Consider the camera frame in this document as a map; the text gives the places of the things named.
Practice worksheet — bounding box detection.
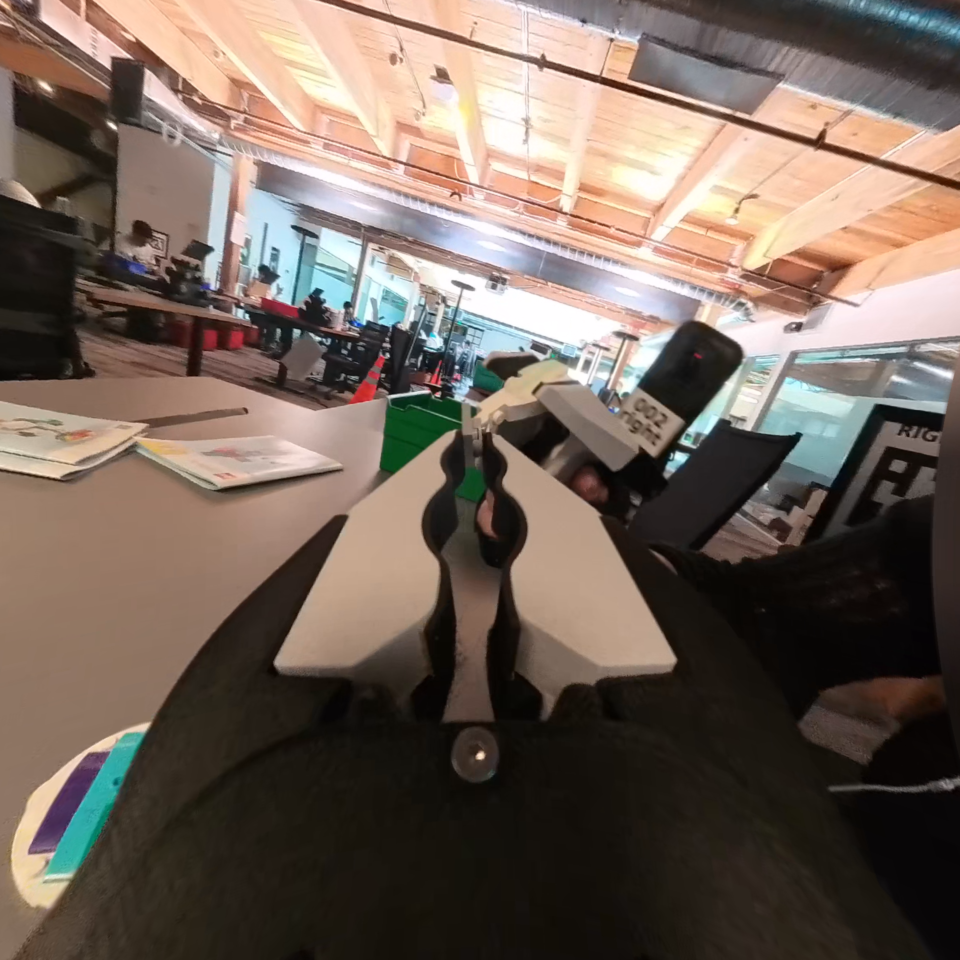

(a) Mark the black ceiling duct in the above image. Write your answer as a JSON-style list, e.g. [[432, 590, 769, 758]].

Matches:
[[525, 0, 960, 132]]

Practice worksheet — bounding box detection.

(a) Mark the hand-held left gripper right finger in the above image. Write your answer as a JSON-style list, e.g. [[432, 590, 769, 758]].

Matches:
[[472, 431, 678, 695]]

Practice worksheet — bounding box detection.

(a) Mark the person's right forearm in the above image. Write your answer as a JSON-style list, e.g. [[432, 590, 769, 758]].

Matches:
[[652, 491, 942, 714]]

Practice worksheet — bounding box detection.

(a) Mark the black and white sign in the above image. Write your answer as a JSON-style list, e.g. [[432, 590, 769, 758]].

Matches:
[[825, 405, 948, 545]]

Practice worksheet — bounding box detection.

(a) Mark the grey metal ruler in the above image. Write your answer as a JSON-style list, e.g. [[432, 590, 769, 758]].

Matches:
[[135, 407, 249, 430]]

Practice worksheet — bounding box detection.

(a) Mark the person's black hoodie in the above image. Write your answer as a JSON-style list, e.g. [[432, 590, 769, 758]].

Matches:
[[795, 705, 960, 960]]

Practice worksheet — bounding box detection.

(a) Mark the black mesh office chair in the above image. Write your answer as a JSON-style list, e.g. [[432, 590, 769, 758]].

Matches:
[[0, 196, 95, 380]]

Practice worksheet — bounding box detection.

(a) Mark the person's right hand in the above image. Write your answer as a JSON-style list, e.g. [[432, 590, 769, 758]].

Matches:
[[475, 463, 615, 540]]

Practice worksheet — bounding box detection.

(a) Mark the black loudspeaker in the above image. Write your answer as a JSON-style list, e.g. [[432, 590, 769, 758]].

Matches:
[[111, 58, 146, 125]]

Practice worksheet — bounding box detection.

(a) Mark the white panel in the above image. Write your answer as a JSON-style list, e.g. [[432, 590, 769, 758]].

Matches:
[[281, 337, 326, 382]]

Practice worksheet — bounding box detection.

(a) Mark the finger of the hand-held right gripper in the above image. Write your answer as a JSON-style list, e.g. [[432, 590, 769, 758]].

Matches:
[[540, 381, 655, 474], [477, 358, 576, 435]]

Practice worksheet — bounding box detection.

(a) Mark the green plastic bin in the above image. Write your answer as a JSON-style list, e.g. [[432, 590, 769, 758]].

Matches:
[[380, 393, 489, 502]]

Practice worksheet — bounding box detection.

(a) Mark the wooden table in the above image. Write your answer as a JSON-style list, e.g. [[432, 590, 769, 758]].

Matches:
[[78, 285, 254, 376]]

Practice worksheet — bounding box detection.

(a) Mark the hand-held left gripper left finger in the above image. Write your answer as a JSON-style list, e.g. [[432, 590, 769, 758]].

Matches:
[[273, 431, 466, 691]]

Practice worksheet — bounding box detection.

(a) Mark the round white rainbow lego plate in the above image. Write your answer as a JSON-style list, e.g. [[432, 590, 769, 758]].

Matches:
[[11, 722, 151, 910]]

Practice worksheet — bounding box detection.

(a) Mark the lego instruction booklet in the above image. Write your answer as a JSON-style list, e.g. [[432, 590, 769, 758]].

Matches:
[[136, 435, 344, 492], [0, 401, 149, 481]]

